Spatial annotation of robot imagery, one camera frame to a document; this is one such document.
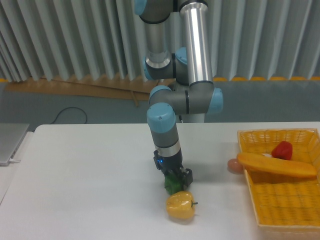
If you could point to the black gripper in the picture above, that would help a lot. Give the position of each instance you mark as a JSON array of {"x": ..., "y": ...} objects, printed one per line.
[{"x": 167, "y": 165}]

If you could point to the green bell pepper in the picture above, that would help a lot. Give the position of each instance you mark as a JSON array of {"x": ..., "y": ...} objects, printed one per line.
[{"x": 174, "y": 183}]

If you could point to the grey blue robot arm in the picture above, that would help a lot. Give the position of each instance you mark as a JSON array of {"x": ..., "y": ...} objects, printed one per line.
[{"x": 191, "y": 67}]

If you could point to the yellow woven basket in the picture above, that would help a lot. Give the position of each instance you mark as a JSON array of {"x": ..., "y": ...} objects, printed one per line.
[{"x": 281, "y": 201}]

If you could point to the yellow bell pepper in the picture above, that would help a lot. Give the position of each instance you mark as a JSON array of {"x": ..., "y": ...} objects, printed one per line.
[{"x": 181, "y": 205}]

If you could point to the brown egg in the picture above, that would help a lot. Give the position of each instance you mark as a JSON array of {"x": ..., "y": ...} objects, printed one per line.
[{"x": 234, "y": 165}]

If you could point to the brown cardboard sheet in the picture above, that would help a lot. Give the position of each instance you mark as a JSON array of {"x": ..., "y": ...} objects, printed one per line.
[{"x": 116, "y": 88}]

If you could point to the red bell pepper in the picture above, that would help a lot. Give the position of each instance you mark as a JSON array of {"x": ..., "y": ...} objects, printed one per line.
[{"x": 284, "y": 151}]

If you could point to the white plug adapter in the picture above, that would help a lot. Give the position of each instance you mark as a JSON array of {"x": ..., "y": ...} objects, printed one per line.
[{"x": 13, "y": 161}]

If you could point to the silver laptop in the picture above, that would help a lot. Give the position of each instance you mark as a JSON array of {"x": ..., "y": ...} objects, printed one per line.
[{"x": 11, "y": 137}]

